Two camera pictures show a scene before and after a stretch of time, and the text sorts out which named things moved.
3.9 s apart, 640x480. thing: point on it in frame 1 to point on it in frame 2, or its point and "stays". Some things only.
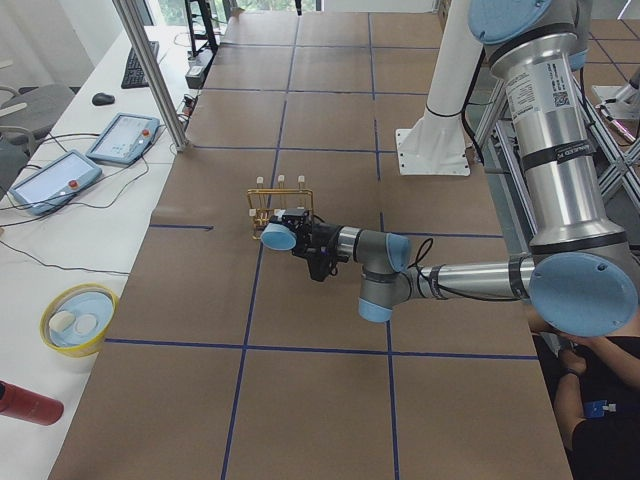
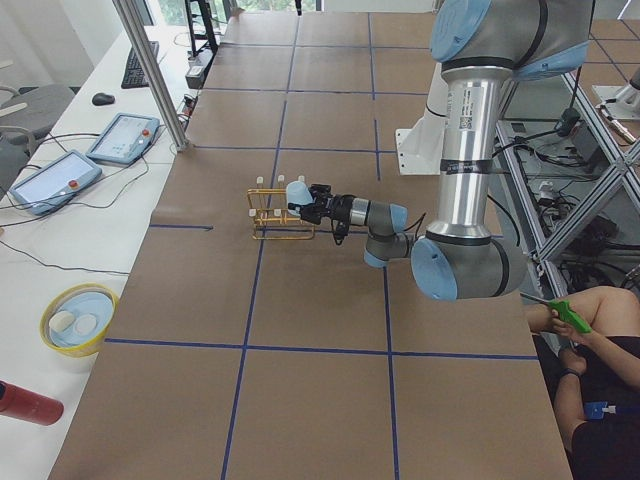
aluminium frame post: (150, 75) stays
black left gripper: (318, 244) to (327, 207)
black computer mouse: (101, 99) stays
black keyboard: (134, 75) stays
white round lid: (85, 324) stays
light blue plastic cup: (278, 236) to (298, 192)
